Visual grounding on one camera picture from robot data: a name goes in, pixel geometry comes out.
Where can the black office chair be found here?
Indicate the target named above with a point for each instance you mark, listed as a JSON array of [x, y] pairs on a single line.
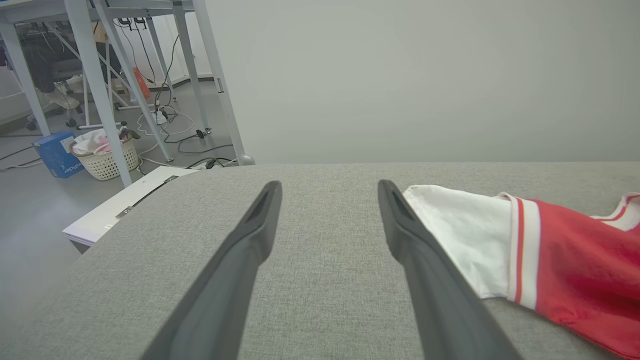
[[47, 70]]

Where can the white plastic laundry basket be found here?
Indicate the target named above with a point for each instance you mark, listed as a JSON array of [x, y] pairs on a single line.
[[110, 165]]

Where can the white metal table frame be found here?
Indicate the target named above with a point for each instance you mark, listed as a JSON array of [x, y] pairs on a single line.
[[95, 75]]

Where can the orange object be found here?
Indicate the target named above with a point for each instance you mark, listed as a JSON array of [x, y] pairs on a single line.
[[141, 82]]

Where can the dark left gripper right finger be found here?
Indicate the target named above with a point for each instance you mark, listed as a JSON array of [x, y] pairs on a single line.
[[440, 300]]

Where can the pink white clothes pile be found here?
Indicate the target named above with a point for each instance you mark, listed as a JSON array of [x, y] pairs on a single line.
[[95, 145]]

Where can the red and white basketball jersey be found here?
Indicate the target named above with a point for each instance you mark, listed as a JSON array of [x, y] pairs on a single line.
[[575, 260]]

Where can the blue cardboard box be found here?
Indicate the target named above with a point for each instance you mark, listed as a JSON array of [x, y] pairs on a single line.
[[55, 157]]

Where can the white metal equipment box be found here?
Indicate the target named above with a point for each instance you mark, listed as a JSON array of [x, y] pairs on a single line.
[[115, 210]]

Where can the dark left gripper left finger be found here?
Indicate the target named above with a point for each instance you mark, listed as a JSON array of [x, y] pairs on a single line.
[[225, 290]]

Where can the small white power strip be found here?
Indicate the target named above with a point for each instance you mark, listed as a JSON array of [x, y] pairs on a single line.
[[160, 117]]

